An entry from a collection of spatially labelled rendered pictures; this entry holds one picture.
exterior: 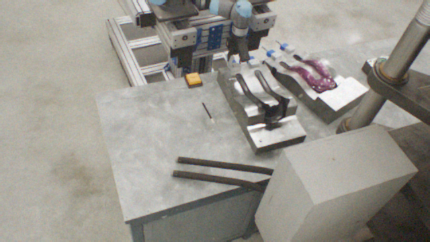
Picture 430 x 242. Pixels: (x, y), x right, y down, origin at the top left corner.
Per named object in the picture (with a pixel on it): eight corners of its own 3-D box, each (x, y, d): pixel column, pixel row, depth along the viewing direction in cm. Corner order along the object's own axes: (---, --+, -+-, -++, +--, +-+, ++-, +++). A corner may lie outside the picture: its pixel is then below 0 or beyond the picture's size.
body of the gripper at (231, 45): (238, 44, 191) (242, 24, 182) (245, 54, 186) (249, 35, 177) (224, 46, 189) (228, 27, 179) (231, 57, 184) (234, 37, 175)
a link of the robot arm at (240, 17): (237, -4, 169) (255, 2, 168) (234, 17, 178) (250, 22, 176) (232, 5, 164) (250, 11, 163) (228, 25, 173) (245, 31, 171)
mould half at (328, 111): (261, 66, 210) (265, 52, 201) (293, 51, 221) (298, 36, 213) (328, 125, 187) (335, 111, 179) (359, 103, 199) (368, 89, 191)
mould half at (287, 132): (216, 80, 199) (219, 61, 188) (259, 72, 207) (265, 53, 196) (254, 154, 171) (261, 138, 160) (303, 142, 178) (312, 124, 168)
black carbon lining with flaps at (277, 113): (232, 76, 192) (235, 63, 185) (260, 71, 197) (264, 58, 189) (261, 128, 172) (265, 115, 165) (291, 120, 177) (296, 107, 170)
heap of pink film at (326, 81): (283, 69, 201) (286, 58, 195) (305, 58, 209) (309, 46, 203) (318, 99, 190) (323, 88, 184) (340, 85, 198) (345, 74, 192)
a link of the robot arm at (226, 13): (216, 4, 180) (237, 11, 179) (207, 16, 173) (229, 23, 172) (218, -11, 174) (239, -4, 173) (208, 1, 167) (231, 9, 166)
